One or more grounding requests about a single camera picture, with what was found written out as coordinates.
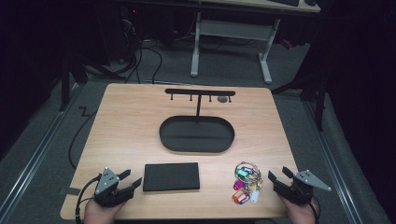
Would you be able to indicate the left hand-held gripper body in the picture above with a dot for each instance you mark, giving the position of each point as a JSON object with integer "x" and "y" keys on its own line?
{"x": 107, "y": 182}

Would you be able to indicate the black keyboard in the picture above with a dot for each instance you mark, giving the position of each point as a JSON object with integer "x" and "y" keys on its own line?
{"x": 285, "y": 2}

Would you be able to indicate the black metal stand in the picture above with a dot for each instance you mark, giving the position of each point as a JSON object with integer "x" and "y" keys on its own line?
{"x": 320, "y": 102}
{"x": 65, "y": 81}

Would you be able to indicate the white-framed desk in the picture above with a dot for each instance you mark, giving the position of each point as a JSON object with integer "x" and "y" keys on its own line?
{"x": 233, "y": 29}

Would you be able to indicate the person's right hand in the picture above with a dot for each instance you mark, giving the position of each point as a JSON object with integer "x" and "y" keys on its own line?
{"x": 303, "y": 214}

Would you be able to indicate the dark computer tower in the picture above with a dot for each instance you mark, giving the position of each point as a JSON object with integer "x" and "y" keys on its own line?
{"x": 129, "y": 21}

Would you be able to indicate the grey tape strip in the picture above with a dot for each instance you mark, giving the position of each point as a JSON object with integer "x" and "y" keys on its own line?
{"x": 70, "y": 191}

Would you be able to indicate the grey round table grommet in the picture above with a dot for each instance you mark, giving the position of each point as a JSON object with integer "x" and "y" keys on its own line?
{"x": 222, "y": 99}

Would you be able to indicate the person's left hand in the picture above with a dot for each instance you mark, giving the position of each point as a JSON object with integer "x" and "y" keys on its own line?
{"x": 98, "y": 214}

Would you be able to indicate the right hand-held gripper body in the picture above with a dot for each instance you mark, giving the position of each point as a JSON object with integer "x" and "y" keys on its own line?
{"x": 299, "y": 193}

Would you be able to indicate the red object under desk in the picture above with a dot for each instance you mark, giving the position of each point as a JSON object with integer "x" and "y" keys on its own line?
{"x": 287, "y": 44}

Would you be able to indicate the black wallet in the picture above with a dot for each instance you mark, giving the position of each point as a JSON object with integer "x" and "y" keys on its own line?
{"x": 171, "y": 176}

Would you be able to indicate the black key stand with tray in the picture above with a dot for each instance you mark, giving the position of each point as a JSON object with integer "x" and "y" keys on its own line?
{"x": 196, "y": 135}

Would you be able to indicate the black computer mouse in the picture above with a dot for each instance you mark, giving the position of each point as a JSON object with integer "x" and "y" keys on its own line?
{"x": 310, "y": 2}

